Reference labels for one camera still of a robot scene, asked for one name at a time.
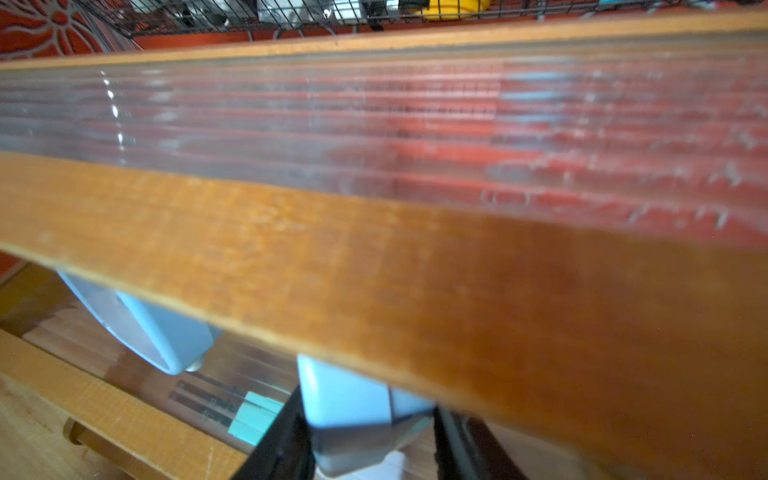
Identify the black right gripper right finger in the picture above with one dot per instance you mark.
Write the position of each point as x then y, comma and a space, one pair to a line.
467, 449

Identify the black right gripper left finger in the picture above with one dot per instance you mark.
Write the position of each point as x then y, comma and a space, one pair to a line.
285, 451

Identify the mint green square clock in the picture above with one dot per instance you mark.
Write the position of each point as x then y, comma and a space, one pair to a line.
254, 418

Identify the blue rounded square clock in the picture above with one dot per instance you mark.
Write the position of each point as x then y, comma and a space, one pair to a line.
171, 342

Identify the wooden two-tier shelf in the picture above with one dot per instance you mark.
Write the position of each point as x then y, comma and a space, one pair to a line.
559, 225

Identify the black wire wall basket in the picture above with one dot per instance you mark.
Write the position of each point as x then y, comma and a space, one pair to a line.
152, 18

